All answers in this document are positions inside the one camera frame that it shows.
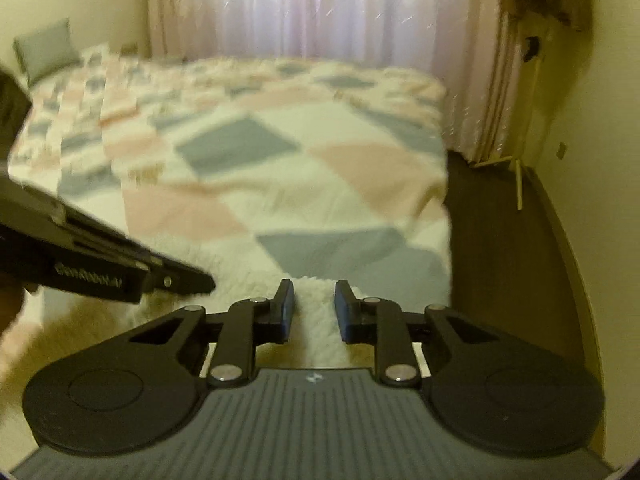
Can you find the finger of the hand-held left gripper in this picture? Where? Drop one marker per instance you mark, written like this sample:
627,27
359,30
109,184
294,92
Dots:
182,277

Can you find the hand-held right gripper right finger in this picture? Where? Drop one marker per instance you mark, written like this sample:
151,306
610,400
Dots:
343,310

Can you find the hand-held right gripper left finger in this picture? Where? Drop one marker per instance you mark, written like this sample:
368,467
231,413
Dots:
287,310

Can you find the cream fleece jacket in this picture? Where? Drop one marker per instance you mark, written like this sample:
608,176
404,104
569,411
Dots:
225,285

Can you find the pink grey patterned quilt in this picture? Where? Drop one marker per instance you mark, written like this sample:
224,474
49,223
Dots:
260,150

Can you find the grey knitted pillow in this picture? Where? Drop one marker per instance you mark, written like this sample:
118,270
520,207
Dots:
47,55

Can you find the wooden coat rack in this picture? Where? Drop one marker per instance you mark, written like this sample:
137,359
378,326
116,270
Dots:
525,110

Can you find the pink sheer curtain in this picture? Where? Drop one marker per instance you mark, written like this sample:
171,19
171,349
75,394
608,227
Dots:
325,7

